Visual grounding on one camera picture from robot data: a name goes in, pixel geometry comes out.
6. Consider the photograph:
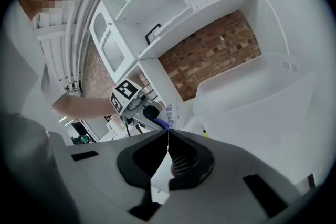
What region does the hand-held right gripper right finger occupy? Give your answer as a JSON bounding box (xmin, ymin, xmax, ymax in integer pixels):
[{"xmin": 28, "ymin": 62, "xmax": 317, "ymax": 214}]
[{"xmin": 154, "ymin": 129, "xmax": 302, "ymax": 224}]

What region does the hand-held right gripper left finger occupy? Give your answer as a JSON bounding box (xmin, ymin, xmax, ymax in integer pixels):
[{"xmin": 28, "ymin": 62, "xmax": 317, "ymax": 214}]
[{"xmin": 49, "ymin": 129, "xmax": 169, "ymax": 224}]

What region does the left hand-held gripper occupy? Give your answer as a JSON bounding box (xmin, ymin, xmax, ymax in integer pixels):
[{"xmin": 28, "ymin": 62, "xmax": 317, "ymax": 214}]
[{"xmin": 109, "ymin": 78, "xmax": 169, "ymax": 134}]

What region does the blue wet wipes packet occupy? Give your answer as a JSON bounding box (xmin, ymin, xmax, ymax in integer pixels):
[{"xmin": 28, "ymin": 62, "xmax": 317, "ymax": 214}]
[{"xmin": 154, "ymin": 101, "xmax": 184, "ymax": 131}]

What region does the translucent plastic storage bin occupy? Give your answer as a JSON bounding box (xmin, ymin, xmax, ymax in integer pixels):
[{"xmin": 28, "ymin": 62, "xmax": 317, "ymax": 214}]
[{"xmin": 193, "ymin": 52, "xmax": 319, "ymax": 168}]

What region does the person's left forearm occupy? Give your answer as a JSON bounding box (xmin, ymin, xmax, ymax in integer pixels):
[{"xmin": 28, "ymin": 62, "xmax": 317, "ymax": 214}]
[{"xmin": 51, "ymin": 91, "xmax": 118, "ymax": 122}]

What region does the pile of assorted lab items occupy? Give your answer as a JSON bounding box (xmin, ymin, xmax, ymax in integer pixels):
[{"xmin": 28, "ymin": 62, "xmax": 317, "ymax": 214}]
[{"xmin": 67, "ymin": 119, "xmax": 98, "ymax": 144}]

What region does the white arched glass cabinet door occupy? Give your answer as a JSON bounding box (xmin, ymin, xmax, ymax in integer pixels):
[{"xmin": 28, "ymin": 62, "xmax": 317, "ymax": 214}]
[{"xmin": 89, "ymin": 0, "xmax": 139, "ymax": 83}]

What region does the black-framed leaf picture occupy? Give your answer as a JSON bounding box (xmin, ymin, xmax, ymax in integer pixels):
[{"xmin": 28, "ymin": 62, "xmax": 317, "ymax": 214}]
[{"xmin": 145, "ymin": 23, "xmax": 162, "ymax": 46}]

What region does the white illustrated book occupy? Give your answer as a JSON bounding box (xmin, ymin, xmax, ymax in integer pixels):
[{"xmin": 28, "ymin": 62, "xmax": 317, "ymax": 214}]
[{"xmin": 156, "ymin": 5, "xmax": 194, "ymax": 38}]

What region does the person's light shirt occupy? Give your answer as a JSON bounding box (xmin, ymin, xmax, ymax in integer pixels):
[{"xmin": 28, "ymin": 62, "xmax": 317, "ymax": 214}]
[{"xmin": 5, "ymin": 2, "xmax": 69, "ymax": 125}]

